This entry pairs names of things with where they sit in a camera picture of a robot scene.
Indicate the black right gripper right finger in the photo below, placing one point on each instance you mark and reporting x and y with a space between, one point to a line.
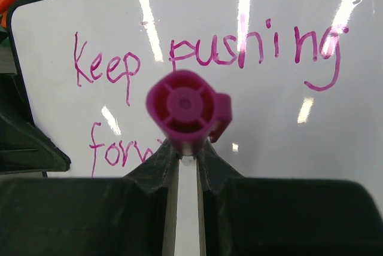
274 216

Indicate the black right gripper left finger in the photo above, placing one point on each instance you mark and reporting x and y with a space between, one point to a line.
132 215

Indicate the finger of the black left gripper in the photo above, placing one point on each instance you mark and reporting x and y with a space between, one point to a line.
24 148

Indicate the white marker with purple cap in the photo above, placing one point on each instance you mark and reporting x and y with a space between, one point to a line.
188 111

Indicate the white whiteboard with black frame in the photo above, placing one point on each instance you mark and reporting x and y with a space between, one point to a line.
304 77

